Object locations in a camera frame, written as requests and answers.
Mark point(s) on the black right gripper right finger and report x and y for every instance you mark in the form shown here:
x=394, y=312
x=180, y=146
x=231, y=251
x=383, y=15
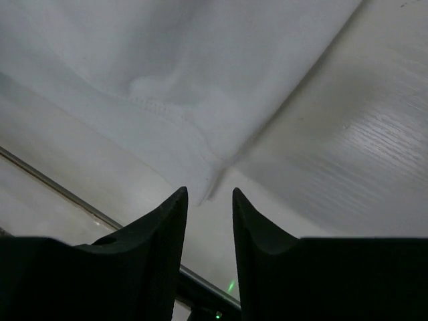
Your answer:
x=282, y=277

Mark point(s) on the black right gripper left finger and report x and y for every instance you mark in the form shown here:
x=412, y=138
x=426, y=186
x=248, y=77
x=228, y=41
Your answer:
x=130, y=274

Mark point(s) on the white skirt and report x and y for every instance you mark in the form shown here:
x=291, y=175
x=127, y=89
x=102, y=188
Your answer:
x=181, y=85

